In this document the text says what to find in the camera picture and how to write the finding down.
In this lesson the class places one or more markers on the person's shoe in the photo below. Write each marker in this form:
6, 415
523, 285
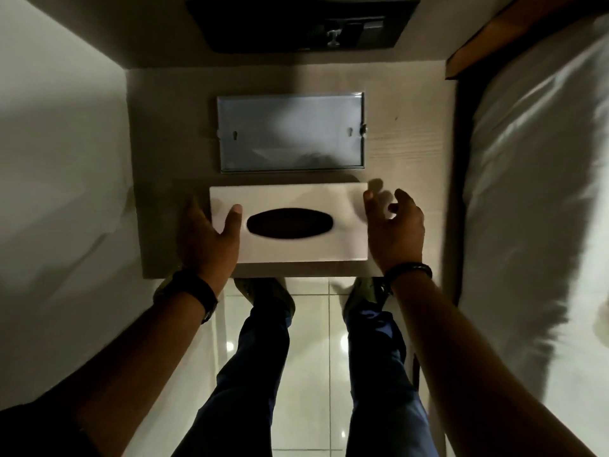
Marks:
266, 292
364, 292

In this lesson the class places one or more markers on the person's left thumb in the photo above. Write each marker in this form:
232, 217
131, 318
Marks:
234, 218

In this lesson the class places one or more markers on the black wristwatch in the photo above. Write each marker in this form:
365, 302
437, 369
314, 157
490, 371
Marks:
192, 287

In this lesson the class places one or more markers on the black wall control panel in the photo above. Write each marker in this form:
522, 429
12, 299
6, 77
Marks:
266, 23

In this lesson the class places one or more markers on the white tissue box cover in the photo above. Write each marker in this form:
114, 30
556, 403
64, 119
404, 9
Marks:
295, 242

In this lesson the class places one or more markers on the person's right thumb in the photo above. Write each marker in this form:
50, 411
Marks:
371, 202

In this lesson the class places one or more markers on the person's left hand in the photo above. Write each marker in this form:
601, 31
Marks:
204, 247

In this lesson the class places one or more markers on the white bed with sheet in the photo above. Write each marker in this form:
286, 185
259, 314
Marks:
533, 209
62, 209

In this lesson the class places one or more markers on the person's leg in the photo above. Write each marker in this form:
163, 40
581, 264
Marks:
247, 385
380, 385

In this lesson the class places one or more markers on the person's right leg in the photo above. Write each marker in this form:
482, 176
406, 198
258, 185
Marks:
380, 385

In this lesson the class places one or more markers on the silver metal tissue box base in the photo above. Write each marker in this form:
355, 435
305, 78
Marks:
290, 133

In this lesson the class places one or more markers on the person's right forearm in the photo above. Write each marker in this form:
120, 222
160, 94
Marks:
466, 366

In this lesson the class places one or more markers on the person's right shoe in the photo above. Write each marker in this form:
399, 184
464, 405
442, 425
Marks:
364, 292

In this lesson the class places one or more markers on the person's right hand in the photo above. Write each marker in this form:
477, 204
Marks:
397, 240

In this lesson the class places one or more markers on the brown wooden headboard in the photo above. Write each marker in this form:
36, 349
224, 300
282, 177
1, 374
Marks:
495, 37

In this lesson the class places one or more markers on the silver panel knob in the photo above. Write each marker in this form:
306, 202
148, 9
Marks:
334, 35

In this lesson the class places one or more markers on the person's left shoe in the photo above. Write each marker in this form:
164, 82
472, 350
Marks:
266, 292

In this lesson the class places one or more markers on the person's left leg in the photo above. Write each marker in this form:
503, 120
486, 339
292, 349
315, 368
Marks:
247, 385

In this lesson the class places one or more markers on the person's left forearm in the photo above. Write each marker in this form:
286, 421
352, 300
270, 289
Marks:
142, 366

